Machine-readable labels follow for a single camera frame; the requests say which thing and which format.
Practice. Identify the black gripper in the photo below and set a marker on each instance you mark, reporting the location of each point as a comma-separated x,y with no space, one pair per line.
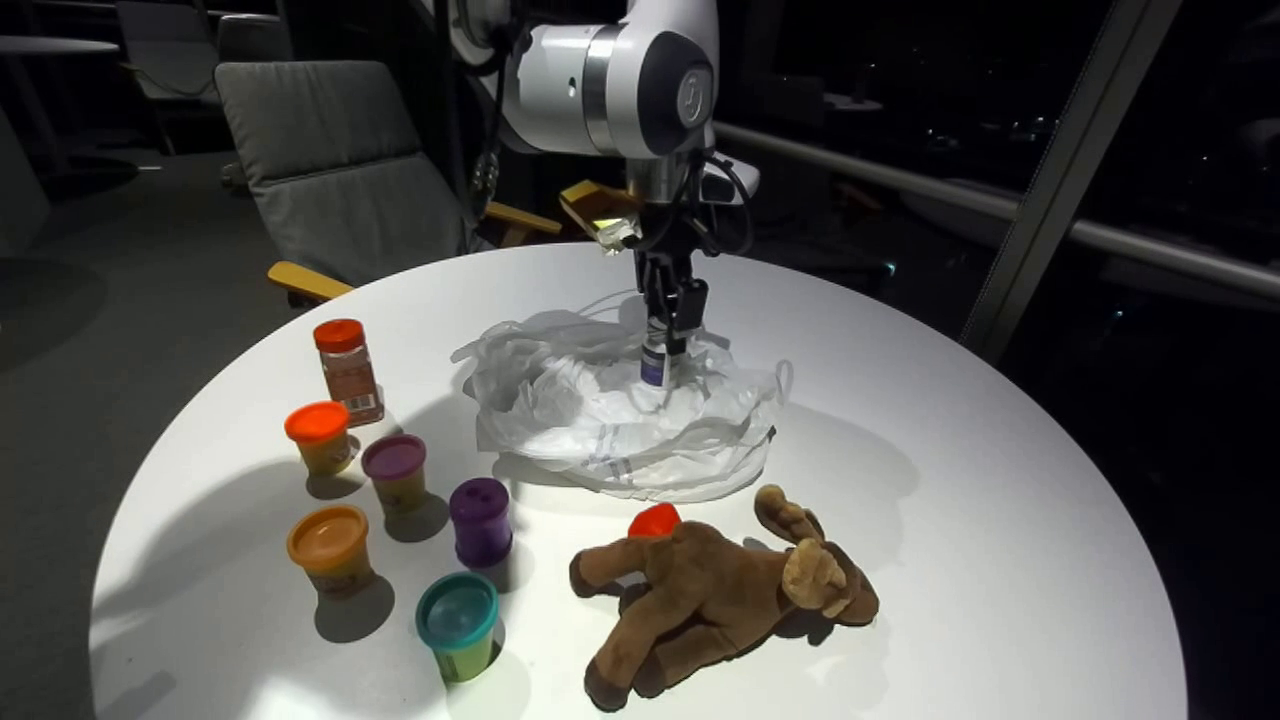
671,230

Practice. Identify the wooden chair armrest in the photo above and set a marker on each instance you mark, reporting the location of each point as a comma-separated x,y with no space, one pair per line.
311,277
516,216

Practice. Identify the small white bottle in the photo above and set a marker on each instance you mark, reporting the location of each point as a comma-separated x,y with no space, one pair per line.
654,363

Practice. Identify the grey window post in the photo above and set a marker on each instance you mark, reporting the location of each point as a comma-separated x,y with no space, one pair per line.
1066,172

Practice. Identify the grey upholstered chair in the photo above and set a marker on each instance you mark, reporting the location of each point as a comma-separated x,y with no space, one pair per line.
334,161

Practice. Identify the tall spice jar red lid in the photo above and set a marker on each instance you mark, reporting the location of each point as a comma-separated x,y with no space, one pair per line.
351,370

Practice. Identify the horizontal metal window rail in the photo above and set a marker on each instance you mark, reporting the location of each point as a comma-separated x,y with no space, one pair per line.
961,195

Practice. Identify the magenta lid dough tub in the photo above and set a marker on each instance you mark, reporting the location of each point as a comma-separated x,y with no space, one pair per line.
396,469

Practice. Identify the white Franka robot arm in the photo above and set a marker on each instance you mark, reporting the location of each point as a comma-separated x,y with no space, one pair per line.
601,64

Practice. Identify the amber lid dough tub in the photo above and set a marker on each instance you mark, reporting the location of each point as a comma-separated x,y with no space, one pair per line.
330,546

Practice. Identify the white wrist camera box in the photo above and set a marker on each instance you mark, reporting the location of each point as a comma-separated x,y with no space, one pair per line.
739,172

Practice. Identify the brown plush moose toy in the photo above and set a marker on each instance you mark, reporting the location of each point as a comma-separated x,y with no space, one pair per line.
707,594

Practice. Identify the orange lid dough tub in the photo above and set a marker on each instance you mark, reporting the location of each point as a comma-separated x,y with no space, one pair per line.
321,432

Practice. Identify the small red ball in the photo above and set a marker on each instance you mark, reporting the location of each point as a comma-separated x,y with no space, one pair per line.
654,521

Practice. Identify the grey background chair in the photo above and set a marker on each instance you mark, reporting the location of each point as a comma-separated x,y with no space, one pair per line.
166,44

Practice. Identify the clear plastic bag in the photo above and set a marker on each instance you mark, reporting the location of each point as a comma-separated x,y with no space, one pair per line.
573,414

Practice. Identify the purple dough tub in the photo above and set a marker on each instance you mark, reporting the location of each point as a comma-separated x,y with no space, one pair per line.
480,521

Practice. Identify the teal lid dough tub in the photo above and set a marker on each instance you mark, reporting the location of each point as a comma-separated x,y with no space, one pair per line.
460,626

